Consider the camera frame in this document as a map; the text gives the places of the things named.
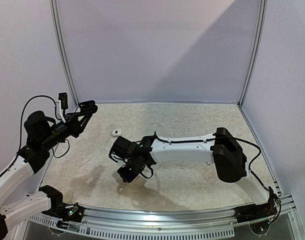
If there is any aluminium front rail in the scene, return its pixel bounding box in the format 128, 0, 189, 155
15, 194, 304, 240

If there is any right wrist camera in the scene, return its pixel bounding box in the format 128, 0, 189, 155
108, 152, 127, 168

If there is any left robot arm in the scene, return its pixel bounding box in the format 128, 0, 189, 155
0, 106, 97, 240

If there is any aluminium frame post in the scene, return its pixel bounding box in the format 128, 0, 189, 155
237, 0, 268, 108
49, 0, 80, 107

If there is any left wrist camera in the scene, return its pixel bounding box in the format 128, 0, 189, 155
55, 92, 69, 123

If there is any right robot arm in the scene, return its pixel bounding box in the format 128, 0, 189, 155
108, 127, 273, 218

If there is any black charging case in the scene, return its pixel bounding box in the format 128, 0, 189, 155
78, 100, 98, 114

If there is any right aluminium frame post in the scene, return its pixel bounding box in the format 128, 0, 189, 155
237, 0, 268, 108

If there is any left aluminium frame post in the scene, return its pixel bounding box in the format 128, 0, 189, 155
49, 0, 80, 107

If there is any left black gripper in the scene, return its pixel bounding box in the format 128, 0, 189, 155
39, 110, 92, 150

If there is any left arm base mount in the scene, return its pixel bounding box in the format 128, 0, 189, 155
41, 202, 86, 223

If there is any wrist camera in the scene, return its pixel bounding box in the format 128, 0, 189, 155
55, 92, 69, 123
108, 152, 127, 168

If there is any white charging case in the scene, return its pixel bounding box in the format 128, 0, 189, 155
111, 129, 123, 138

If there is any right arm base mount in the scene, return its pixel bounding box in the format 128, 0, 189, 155
234, 201, 277, 223

